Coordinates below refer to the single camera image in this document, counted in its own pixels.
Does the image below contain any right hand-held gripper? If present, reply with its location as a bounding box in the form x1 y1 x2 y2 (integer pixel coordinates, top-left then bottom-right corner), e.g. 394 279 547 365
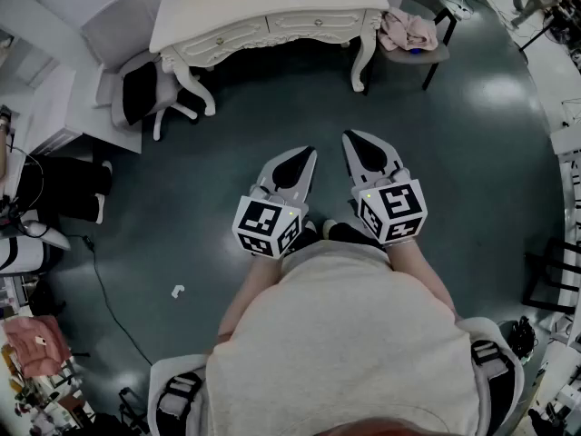
342 129 429 247

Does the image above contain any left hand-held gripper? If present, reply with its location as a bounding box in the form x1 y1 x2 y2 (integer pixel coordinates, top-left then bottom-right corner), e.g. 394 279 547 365
231 145 319 260

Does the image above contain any white ornate dressing table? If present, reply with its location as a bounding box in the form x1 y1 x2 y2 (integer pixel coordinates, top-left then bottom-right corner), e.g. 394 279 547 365
148 0 391 118

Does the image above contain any person's right forearm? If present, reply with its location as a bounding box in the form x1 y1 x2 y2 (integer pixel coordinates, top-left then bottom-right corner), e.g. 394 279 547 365
385 238 458 320

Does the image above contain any person's left forearm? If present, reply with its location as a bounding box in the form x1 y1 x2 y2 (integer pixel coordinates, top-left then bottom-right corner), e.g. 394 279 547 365
217 254 286 341

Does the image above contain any white ornate desk drawer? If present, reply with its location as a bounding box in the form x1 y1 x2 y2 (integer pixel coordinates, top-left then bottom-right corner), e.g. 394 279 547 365
179 19 270 65
266 9 368 40

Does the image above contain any person's left shoe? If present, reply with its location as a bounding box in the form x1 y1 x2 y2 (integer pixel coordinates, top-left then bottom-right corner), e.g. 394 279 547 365
290 218 320 254

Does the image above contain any person's shoe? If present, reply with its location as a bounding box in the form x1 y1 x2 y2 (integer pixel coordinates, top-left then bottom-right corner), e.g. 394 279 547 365
322 218 388 251
290 218 320 254

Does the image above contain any person's right shoe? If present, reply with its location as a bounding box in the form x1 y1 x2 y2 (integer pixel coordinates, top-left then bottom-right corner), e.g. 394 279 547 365
322 218 388 251

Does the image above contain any grey chair with black legs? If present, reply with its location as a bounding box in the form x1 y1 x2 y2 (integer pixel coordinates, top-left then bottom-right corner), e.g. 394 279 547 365
362 0 458 95

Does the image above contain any pink crumpled cloth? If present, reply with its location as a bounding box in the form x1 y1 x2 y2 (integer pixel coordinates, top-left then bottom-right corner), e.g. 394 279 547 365
377 6 439 54

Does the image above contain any black chair cushion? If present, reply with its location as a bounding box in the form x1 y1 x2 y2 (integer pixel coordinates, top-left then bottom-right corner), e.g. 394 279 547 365
121 60 161 127

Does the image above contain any person's grey shirt torso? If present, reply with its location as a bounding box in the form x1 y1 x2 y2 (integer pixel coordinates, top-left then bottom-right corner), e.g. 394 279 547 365
147 238 524 436

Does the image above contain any white metal rack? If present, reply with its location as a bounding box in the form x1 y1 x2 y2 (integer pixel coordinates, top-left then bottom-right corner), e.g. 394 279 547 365
547 124 581 349

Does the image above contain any white upholstered chair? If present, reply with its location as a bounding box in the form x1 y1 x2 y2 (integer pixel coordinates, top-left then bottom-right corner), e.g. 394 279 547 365
80 0 206 143

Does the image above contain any white side cabinet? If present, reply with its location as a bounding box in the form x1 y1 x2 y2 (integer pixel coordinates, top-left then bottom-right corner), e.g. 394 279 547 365
0 0 144 156

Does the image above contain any grey plastic device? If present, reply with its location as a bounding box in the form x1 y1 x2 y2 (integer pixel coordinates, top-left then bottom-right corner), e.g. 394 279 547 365
0 219 73 275

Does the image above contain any pink folded cloth with tag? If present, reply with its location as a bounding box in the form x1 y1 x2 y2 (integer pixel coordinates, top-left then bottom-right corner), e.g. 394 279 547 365
3 314 73 380

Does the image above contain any cluttered work table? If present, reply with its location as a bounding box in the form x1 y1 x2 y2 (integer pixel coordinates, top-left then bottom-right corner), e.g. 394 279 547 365
0 370 99 436

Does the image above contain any black metal frame stand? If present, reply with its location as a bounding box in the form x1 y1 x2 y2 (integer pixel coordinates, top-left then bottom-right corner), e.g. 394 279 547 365
521 237 581 316

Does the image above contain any black floor cable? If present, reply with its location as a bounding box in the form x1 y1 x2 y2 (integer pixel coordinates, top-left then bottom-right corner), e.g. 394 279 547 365
80 233 154 366

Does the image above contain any grey shoulder strap with buckle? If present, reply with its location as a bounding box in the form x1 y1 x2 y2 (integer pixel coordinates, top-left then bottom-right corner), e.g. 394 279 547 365
155 372 204 427
470 338 510 377

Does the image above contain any black cable bundle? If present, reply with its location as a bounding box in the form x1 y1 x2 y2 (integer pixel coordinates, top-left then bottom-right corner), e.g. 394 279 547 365
509 315 539 359

